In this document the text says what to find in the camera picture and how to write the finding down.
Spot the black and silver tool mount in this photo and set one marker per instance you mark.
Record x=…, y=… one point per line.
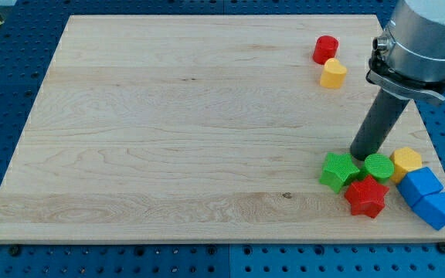
x=401, y=86

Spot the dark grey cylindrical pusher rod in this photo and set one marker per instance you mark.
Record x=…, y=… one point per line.
x=379, y=121

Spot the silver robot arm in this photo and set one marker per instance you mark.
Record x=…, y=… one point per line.
x=407, y=63

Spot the yellow heart block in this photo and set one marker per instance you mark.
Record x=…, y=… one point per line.
x=333, y=74

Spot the green cylinder block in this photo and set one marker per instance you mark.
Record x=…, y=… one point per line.
x=378, y=166

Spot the yellow hexagon block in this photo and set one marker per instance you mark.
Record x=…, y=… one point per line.
x=404, y=159

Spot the red cylinder block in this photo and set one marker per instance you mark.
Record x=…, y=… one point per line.
x=325, y=48

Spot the green star block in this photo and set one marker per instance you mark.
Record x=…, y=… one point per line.
x=338, y=170

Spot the blue cube block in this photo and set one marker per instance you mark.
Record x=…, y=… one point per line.
x=418, y=184

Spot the red star block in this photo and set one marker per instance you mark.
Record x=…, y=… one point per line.
x=366, y=197

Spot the blue triangle block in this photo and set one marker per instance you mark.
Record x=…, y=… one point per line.
x=431, y=209

